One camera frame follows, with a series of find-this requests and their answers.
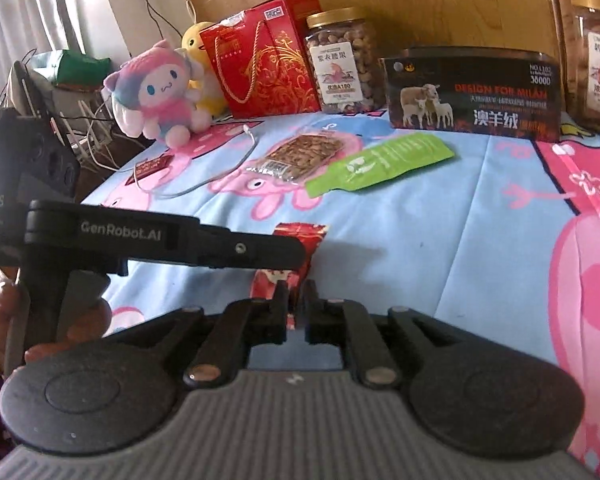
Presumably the grey curtain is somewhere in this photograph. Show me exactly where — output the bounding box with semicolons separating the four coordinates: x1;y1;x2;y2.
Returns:
0;0;131;126

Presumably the red snack packet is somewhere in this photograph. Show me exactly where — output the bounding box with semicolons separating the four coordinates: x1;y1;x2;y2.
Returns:
250;222;328;330

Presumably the black flat object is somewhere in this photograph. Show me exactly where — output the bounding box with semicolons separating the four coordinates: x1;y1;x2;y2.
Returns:
9;60;73;148

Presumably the wood-pattern board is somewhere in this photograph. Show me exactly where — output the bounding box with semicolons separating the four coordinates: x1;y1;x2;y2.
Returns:
172;0;556;57

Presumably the black box with sheep print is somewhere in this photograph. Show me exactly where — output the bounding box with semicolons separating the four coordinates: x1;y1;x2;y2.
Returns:
378;46;564;141

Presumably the nut jar with gold lid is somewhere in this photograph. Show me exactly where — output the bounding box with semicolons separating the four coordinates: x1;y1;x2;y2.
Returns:
306;7;379;114

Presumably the green bag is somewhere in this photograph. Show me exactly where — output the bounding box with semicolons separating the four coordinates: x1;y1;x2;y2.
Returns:
30;49;114;94

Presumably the red gift box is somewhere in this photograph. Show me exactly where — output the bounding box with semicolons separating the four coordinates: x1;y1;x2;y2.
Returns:
200;0;324;120

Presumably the printed cartoon blanket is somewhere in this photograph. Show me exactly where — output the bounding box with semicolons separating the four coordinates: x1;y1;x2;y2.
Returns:
82;105;600;480

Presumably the white charging cable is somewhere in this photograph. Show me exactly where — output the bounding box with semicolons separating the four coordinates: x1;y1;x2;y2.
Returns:
131;124;259;199

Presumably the green snack packet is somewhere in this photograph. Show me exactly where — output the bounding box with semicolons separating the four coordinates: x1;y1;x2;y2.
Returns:
305;132;455;199

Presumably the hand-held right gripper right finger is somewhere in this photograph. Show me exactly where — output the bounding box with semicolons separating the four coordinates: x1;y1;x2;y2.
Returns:
302;279;462;389

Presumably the white wire rack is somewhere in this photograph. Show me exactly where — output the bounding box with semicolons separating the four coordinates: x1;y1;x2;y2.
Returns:
55;97;131;171

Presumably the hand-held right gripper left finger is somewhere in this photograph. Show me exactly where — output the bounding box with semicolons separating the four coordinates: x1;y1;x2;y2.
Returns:
147;280;291;389

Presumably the yellow plush duck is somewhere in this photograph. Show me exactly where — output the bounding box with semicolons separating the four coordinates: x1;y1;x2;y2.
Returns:
181;21;229;116

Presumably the brown cork mat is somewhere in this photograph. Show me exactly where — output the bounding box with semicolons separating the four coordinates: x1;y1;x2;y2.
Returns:
551;0;600;117

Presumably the pink plush toy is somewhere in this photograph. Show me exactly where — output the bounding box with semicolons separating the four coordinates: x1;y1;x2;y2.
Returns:
103;40;214;147

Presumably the person's left hand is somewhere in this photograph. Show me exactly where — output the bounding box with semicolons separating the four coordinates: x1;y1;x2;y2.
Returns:
0;278;114;375

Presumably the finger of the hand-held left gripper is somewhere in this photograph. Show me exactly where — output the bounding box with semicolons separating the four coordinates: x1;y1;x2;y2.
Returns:
177;224;307;273

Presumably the clear nut snack packet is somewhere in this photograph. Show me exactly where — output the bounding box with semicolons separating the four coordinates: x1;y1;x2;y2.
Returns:
242;130;346;187

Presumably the small red packet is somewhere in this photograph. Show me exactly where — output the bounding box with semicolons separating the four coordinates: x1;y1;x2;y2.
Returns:
134;156;175;177

